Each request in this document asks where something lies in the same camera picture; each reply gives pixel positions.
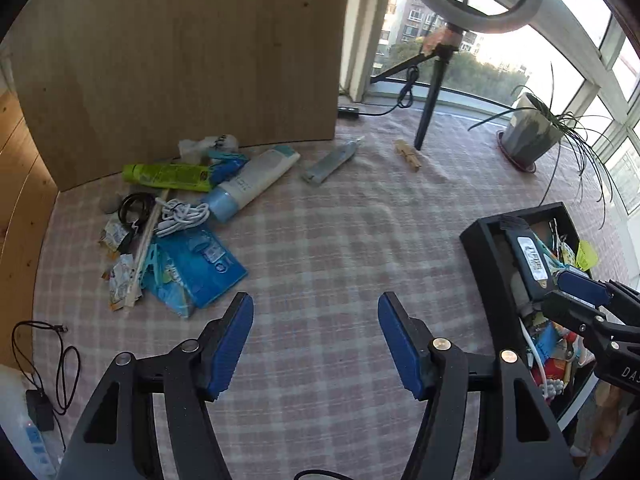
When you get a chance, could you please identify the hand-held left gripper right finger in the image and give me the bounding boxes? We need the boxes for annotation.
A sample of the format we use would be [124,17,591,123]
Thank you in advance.
[377,291,574,480]

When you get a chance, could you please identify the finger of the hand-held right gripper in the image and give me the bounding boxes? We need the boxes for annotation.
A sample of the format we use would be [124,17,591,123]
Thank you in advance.
[557,269,640,312]
[541,289,607,334]

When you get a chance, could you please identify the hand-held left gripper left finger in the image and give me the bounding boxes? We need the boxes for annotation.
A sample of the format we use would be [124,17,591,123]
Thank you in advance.
[56,291,255,480]

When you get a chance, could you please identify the blue phone stand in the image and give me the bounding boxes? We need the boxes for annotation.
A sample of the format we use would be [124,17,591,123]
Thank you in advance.
[534,324,562,367]

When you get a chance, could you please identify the white USB cable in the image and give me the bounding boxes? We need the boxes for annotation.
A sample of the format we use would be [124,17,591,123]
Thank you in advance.
[519,319,552,392]

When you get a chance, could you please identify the black tray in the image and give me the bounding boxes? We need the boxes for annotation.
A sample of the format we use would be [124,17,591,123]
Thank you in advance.
[459,202,602,432]

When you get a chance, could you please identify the plaid cloth covered desktop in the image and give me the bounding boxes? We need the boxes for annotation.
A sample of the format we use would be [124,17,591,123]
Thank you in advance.
[32,110,631,480]

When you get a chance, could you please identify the person's right hand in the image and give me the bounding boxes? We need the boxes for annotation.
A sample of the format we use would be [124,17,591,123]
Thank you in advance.
[589,386,627,455]

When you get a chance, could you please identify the yellow mesh net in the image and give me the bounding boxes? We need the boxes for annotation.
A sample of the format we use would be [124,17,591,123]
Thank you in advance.
[574,239,599,272]

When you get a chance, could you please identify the black wipes pack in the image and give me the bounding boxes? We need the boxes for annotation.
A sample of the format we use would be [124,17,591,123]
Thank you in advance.
[499,216,557,302]

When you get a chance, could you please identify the red packet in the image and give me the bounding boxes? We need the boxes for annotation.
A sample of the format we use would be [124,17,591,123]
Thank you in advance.
[542,357,567,382]

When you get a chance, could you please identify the teal packet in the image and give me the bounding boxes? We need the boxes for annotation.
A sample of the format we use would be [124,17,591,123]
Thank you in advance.
[141,252,197,319]

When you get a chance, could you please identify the blue wipes packet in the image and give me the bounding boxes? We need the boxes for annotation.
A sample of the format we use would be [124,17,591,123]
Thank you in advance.
[154,224,249,309]

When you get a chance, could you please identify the light blue clothespin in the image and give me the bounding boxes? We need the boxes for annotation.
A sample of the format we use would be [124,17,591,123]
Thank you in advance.
[144,247,170,283]

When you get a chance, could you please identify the wooden ruler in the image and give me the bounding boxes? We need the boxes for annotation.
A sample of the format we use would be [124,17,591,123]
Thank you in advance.
[126,187,172,307]

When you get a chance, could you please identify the orange snack packet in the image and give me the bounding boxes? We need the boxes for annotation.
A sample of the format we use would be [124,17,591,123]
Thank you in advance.
[104,254,144,312]
[99,219,133,254]

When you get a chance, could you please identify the red plant saucer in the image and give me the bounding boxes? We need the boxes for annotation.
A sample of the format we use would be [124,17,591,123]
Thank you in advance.
[496,130,538,173]

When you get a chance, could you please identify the potted plant grey pot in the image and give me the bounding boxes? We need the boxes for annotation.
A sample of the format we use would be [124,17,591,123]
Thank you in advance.
[467,62,617,229]

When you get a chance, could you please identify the white tube blue cap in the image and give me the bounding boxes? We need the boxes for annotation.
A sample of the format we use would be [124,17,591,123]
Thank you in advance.
[205,145,302,224]

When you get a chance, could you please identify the blue plastic clip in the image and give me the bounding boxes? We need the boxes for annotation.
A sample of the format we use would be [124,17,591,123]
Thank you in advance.
[206,149,249,184]

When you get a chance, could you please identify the green tube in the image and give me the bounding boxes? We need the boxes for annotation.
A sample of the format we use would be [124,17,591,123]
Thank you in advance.
[122,162,214,193]

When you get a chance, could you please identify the wooden clothespin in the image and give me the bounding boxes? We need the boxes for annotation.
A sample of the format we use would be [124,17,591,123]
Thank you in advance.
[393,139,424,172]

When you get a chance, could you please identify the silver tube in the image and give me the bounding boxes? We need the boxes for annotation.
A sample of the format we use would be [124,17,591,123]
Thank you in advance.
[301,138,362,184]

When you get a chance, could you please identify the crumpled white tissue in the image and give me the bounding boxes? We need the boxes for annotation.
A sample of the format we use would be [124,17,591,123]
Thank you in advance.
[178,133,239,162]

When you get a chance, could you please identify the black tripod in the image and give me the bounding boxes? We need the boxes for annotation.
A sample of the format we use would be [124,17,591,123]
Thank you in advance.
[370,22,463,152]

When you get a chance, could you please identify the pine plank panel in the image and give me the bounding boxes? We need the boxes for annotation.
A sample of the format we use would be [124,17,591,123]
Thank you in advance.
[0,85,58,286]

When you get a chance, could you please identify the light wooden board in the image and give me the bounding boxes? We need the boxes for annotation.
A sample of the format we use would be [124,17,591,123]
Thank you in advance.
[10,0,351,192]

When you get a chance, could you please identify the white cable bundle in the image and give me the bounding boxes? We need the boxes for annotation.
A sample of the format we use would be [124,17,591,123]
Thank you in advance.
[155,198,212,237]

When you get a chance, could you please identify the black cable coil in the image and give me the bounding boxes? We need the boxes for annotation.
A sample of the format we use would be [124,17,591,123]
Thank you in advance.
[118,192,158,227]

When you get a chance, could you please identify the black USB cable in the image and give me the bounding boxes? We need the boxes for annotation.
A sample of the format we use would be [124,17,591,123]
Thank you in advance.
[11,320,82,432]

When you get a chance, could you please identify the black cable inline switch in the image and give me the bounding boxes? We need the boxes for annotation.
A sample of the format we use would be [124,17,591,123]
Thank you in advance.
[337,67,421,119]

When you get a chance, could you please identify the white window frame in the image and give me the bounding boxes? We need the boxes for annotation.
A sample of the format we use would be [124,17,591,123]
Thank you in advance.
[340,0,640,281]

